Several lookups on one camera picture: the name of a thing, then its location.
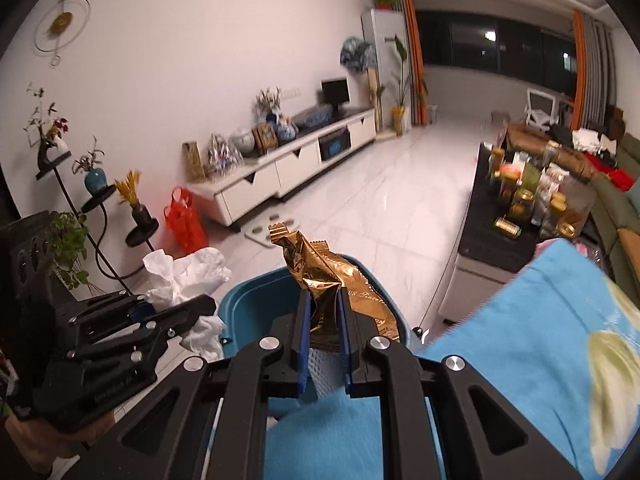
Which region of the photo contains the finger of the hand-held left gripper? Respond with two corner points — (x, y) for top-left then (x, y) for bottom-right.
(67, 290), (161, 332)
(65, 294), (218, 377)

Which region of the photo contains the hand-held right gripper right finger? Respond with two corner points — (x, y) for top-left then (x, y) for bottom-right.
(336, 287), (586, 480)

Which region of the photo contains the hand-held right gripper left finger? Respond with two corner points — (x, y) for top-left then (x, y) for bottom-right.
(65, 287), (313, 480)

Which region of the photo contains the white tissue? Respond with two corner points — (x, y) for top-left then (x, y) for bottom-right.
(142, 247), (233, 363)

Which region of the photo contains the gold snack wrapper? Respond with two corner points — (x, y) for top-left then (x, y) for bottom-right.
(268, 223), (401, 356)

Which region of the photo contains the blue plastic bin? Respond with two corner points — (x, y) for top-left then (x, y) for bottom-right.
(219, 255), (408, 361)

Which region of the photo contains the person's left hand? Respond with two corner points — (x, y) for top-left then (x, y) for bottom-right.
(4, 411), (117, 479)

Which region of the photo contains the white foam net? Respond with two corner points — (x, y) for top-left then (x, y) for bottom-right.
(307, 345), (346, 402)

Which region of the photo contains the green trailing plant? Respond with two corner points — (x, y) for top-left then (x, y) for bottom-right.
(47, 212), (91, 291)

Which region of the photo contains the red plastic bag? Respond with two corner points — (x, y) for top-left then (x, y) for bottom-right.
(164, 186), (210, 256)

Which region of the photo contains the black metal plant stand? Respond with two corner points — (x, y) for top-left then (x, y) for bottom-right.
(35, 152), (161, 296)

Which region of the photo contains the black vase with yellow wheat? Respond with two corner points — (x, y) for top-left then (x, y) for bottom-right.
(114, 170), (153, 228)

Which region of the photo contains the white bathroom scale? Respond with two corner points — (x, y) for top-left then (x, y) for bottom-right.
(243, 215), (296, 249)

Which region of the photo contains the teal vase with twigs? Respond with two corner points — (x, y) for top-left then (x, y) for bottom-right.
(72, 135), (108, 196)

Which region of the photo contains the black vase with red flowers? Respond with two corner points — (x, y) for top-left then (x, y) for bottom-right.
(22, 82), (71, 173)

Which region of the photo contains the gold gift box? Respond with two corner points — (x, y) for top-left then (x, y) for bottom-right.
(182, 141), (207, 183)

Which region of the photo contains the blue printed blanket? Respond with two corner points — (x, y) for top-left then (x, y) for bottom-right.
(264, 237), (640, 480)

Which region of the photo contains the silver wrapped gift basket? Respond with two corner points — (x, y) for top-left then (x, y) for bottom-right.
(206, 133), (245, 181)

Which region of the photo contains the black top coffee table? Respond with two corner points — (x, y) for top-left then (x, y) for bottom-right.
(439, 141), (598, 323)

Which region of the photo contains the white ceramic jar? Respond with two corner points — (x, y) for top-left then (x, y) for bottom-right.
(231, 129), (257, 157)

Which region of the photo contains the white TV cabinet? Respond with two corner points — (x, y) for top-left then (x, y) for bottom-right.
(185, 106), (377, 233)

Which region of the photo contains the gold tin can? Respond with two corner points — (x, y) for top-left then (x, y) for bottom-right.
(494, 216), (522, 239)

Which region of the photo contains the vase with dried branches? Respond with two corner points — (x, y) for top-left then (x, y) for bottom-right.
(254, 86), (283, 128)

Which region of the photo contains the blue glass bowl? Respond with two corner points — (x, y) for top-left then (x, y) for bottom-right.
(292, 104), (333, 131)

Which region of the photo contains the tall plant in yellow pot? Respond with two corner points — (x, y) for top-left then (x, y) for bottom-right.
(387, 35), (416, 137)

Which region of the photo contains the group of glass jars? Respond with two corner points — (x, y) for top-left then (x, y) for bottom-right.
(487, 140), (586, 241)

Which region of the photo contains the tall beige stand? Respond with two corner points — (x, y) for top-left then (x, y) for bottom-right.
(367, 67), (386, 133)

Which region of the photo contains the black monitor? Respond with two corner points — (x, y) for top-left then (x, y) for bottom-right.
(320, 78), (351, 116)

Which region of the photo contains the fan with blue cover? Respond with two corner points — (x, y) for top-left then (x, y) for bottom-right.
(340, 36), (377, 81)

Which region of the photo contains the orange grey curtain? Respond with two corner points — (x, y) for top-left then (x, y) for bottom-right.
(570, 10), (616, 131)
(375, 0), (430, 126)

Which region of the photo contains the green and brown sofa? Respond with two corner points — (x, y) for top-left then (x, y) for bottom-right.
(505, 122), (640, 286)

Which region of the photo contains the pile of white clothes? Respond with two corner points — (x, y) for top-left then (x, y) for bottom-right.
(571, 128), (608, 153)

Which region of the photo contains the red cloth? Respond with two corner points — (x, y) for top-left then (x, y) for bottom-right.
(582, 152), (637, 192)

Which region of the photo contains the dark window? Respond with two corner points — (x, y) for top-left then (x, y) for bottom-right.
(415, 10), (576, 81)

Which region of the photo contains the brown wooden cabinet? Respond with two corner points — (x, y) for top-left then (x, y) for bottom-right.
(602, 105), (626, 136)

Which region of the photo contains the wooden picture frame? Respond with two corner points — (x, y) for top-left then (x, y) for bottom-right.
(251, 124), (279, 153)

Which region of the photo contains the round gold wall clock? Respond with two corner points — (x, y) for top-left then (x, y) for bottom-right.
(34, 0), (92, 68)

